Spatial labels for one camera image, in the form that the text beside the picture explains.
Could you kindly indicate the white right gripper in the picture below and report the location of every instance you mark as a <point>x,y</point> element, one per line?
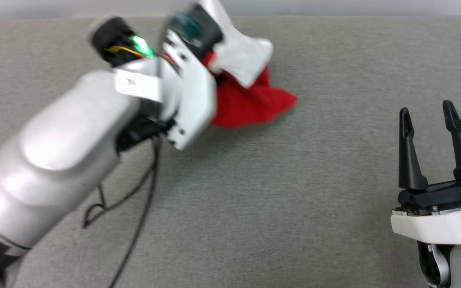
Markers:
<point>438,224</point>

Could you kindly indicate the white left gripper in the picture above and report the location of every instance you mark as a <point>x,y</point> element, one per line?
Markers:
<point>194,100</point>

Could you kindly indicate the red and white basketball jersey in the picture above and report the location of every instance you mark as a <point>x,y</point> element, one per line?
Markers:
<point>250,100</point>

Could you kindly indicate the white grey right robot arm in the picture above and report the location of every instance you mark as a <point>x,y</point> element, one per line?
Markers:
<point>458,266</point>

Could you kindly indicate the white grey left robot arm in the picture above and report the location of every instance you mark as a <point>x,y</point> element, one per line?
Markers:
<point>58,152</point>

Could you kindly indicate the black cylindrical left gripper motor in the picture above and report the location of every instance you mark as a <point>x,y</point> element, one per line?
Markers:
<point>116,42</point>

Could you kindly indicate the grey fabric sofa cushion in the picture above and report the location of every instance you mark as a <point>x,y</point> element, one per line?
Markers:
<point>294,192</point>

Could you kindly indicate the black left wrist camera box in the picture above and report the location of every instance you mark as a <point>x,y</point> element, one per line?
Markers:
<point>208,34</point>

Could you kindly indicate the teal left camera connector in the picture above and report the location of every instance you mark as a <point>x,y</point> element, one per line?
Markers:
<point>186,26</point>

